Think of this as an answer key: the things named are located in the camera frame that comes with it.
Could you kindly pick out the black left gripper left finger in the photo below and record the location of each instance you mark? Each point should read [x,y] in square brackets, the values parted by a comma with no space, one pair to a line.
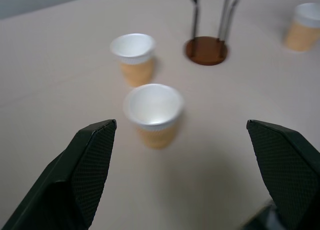
[75,177]

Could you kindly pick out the orange white paper cup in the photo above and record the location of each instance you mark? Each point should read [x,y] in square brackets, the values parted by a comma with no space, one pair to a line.
[155,140]
[136,72]
[300,35]

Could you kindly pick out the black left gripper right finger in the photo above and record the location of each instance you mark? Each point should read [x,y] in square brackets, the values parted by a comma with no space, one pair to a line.
[287,170]

